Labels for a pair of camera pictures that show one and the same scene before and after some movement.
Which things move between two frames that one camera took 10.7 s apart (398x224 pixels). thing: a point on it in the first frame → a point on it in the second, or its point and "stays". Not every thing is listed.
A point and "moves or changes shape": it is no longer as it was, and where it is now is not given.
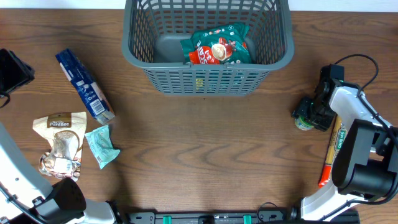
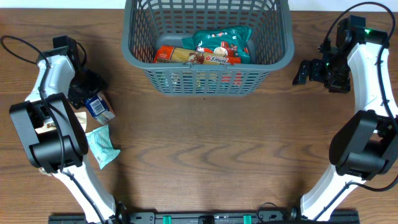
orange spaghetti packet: (337, 139) moves or changes shape
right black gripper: (311, 114) → (315, 71)
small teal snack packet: (100, 142) stays
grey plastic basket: (153, 29) stays
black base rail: (234, 217) stays
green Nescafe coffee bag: (221, 44) stays
